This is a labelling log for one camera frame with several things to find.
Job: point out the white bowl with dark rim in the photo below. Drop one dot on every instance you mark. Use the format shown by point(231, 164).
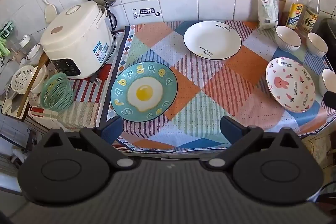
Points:
point(34, 54)

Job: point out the green plastic basket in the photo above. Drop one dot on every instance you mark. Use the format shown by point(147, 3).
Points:
point(56, 92)

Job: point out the white plastic strainer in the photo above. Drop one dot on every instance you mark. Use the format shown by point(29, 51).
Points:
point(22, 78)

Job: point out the wooden spoon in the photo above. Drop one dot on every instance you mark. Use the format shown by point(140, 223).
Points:
point(34, 79)

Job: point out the bottle with gold cap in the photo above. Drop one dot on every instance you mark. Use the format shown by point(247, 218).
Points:
point(296, 12)

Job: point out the wall sticker with dark print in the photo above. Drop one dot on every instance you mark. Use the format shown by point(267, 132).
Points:
point(145, 13)

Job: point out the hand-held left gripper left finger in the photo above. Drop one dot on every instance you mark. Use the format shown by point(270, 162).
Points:
point(111, 130)

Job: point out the colourful patchwork tablecloth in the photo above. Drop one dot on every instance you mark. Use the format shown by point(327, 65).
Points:
point(210, 92)

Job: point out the white plate with dark rim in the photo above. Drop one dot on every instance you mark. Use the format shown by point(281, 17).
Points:
point(212, 39)

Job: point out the green plastic holder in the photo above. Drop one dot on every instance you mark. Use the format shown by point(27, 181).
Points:
point(6, 29)

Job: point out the striped cloth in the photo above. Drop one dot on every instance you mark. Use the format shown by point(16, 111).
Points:
point(81, 111)

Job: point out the green plate with egg print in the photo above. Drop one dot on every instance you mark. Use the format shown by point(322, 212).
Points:
point(144, 91)

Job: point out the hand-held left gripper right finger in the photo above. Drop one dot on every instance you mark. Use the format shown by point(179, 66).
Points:
point(231, 130)

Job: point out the black power plug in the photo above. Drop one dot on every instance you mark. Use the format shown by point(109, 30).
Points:
point(95, 79)

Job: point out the white rice cooker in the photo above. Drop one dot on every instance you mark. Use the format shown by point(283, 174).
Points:
point(78, 40)

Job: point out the bottle with yellow cap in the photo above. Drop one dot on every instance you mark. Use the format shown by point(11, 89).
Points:
point(311, 18)

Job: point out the pink rabbit print plate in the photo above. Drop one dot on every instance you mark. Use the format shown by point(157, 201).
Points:
point(290, 83)

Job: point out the white ribbed bowl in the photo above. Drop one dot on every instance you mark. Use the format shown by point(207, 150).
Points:
point(317, 44)
point(328, 81)
point(288, 37)

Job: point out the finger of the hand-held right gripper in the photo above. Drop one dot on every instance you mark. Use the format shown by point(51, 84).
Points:
point(330, 100)

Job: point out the white salt bag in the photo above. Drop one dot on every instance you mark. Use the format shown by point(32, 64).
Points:
point(268, 12)

